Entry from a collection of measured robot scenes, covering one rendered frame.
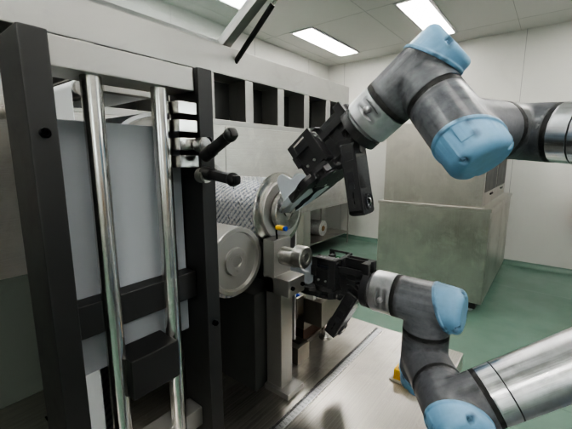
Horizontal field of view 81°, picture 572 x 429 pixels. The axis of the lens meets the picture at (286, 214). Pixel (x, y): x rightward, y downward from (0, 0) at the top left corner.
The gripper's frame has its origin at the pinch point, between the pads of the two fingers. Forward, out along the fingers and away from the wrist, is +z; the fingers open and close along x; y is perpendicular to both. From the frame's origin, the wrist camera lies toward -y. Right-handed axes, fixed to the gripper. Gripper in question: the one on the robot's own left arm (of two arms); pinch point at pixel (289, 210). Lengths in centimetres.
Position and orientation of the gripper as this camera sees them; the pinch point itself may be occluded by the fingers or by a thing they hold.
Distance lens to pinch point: 62.2
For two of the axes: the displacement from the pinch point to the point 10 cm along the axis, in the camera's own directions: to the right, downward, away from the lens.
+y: -5.0, -8.2, 2.6
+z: -6.0, 5.5, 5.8
